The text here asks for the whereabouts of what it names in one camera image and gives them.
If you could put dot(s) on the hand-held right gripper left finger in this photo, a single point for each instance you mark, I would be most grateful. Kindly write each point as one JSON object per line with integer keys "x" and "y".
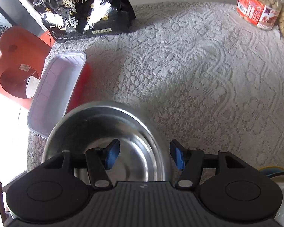
{"x": 112, "y": 156}

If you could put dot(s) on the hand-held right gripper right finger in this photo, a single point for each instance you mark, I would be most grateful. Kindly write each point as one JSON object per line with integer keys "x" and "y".
{"x": 177, "y": 157}

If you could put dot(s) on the stainless steel bowl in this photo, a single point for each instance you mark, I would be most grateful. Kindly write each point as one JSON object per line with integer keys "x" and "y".
{"x": 132, "y": 132}

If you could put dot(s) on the blue bowl with black rim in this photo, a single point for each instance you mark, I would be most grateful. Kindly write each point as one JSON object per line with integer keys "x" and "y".
{"x": 274, "y": 171}

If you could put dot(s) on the white lace tablecloth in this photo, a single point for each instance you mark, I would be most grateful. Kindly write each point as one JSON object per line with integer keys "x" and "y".
{"x": 191, "y": 75}

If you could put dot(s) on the red foil tray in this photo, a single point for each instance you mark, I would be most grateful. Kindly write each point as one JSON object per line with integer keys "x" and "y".
{"x": 54, "y": 87}

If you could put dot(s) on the orange bear chair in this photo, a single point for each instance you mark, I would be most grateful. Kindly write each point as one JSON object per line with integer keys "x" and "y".
{"x": 14, "y": 59}

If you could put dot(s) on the black snack bag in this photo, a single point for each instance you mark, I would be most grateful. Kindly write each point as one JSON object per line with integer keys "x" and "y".
{"x": 85, "y": 9}

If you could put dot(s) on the peanut jar with red label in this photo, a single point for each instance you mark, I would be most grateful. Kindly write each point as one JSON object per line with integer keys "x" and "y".
{"x": 258, "y": 7}

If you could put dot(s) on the grey speaker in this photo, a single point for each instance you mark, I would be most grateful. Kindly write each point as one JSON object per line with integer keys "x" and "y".
{"x": 1, "y": 21}

